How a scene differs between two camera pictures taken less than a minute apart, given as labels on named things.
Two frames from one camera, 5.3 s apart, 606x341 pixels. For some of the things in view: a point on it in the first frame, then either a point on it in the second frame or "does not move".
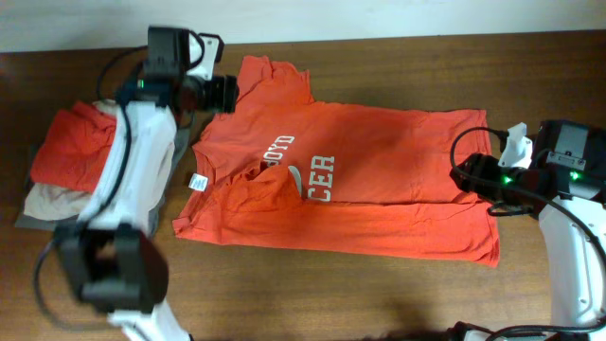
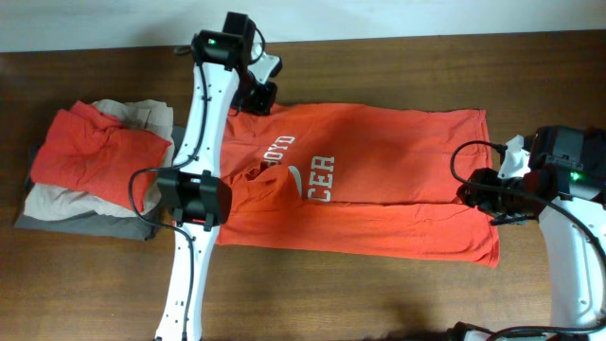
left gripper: [223, 92] → [262, 105]
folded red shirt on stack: [75, 148] does not move
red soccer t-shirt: [272, 163] does not move
